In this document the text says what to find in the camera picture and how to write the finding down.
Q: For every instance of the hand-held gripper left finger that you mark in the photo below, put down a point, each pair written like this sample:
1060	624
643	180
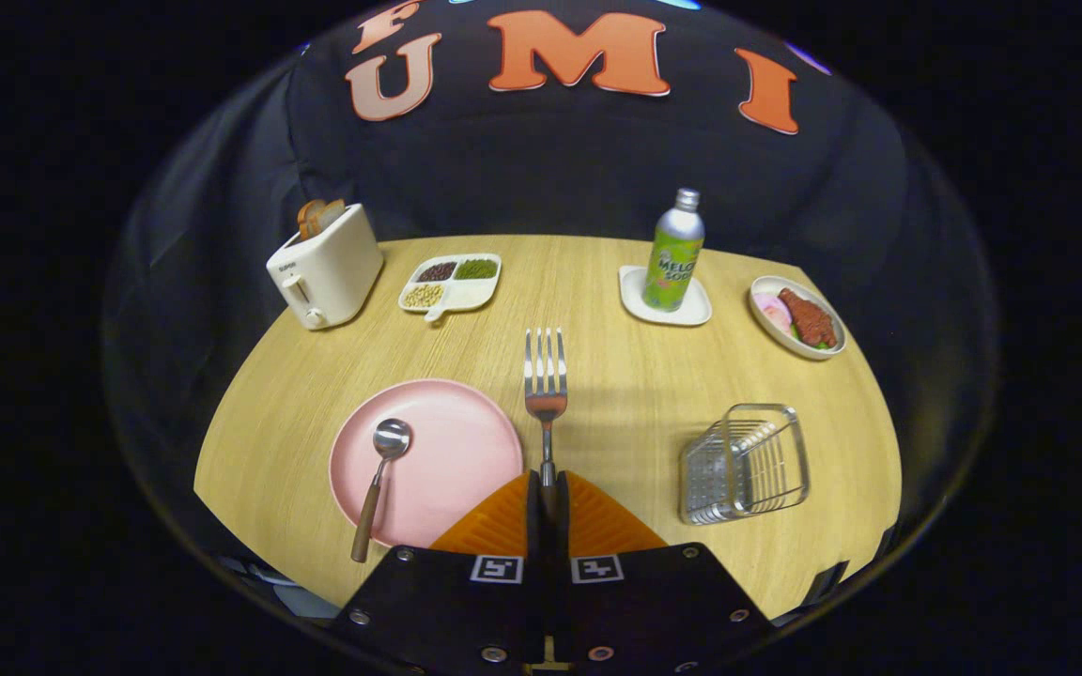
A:
447	601

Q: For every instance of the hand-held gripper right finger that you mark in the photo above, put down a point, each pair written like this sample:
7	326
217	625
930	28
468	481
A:
654	601

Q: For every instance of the silver fork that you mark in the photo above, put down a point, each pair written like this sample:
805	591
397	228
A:
546	404

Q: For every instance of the white oval food plate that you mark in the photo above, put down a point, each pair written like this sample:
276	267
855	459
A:
766	329

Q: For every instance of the green soda bottle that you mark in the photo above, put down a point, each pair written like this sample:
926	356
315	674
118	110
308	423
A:
674	258

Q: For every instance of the white square coaster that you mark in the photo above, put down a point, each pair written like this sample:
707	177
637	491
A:
635	299

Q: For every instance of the white toaster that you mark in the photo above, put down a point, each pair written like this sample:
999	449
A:
334	272

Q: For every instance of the toasted bread slice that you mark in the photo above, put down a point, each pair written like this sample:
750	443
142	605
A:
318	218

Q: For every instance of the white divided dish with beans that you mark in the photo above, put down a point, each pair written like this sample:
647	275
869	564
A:
471	293

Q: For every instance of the pink ham slices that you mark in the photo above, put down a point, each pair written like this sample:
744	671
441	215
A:
771	312

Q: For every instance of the pink round plate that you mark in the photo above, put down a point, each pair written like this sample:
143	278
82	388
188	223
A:
461	460

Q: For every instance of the brown fried meat piece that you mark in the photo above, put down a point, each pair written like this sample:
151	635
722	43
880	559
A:
809	319

